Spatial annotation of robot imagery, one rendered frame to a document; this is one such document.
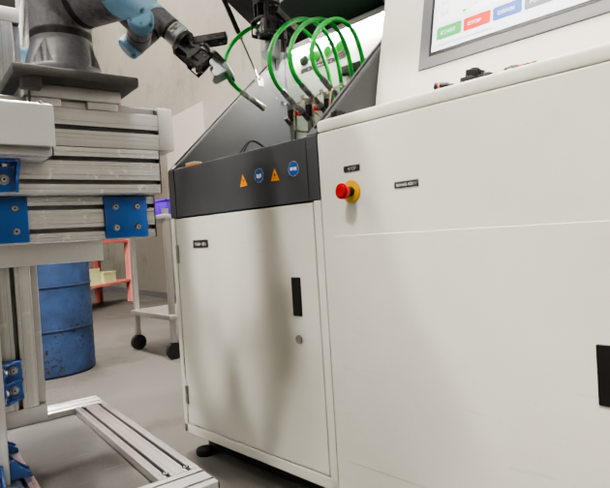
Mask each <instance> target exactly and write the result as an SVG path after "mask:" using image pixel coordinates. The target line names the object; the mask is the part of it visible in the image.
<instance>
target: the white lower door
mask: <svg viewBox="0 0 610 488"><path fill-rule="evenodd" d="M175 223H176V237H177V245H175V249H176V262H177V263H178V266H179V280H180V294H181V309H182V323H183V338H184V352H185V367H186V382H187V385H185V392H186V403H187V404H188V410H189V422H190V423H192V424H194V425H197V426H199V427H201V428H204V429H206V430H209V431H212V432H214V433H217V434H220V435H222V436H225V437H227V438H230V439H233V440H235V441H238V442H242V443H245V444H247V445H249V446H252V447H254V448H257V449H260V450H262V451H265V452H267V453H270V454H273V455H275V456H278V457H281V458H283V459H286V460H288V461H291V462H293V463H295V464H298V465H301V466H303V467H306V468H308V469H311V470H314V471H316V472H319V473H323V474H326V475H329V476H331V471H330V456H329V440H328V425H327V409H326V394H325V378H324V363H323V347H322V332H321V316H320V287H319V272H318V256H317V240H316V225H315V209H314V203H313V202H310V203H302V204H295V205H287V206H279V207H271V208H263V209H256V210H247V211H239V212H231V213H224V214H216V215H208V216H200V217H193V218H185V219H176V220H175Z"/></svg>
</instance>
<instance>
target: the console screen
mask: <svg viewBox="0 0 610 488"><path fill-rule="evenodd" d="M608 13H610V0H424V4H423V16H422V27H421V40H420V51H419V63H418V71H419V72H420V71H423V70H426V69H430V68H433V67H436V66H439V65H442V64H445V63H448V62H451V61H455V60H458V59H461V58H464V57H468V56H471V55H474V54H477V53H479V52H483V51H486V50H489V49H492V48H496V47H499V46H504V45H508V44H511V43H514V42H517V41H521V40H524V39H527V38H529V37H533V36H536V35H539V34H542V33H546V32H549V31H552V30H555V29H559V28H562V27H565V26H568V25H570V24H574V23H577V22H580V21H583V20H587V19H590V18H593V17H596V16H600V15H605V14H608Z"/></svg>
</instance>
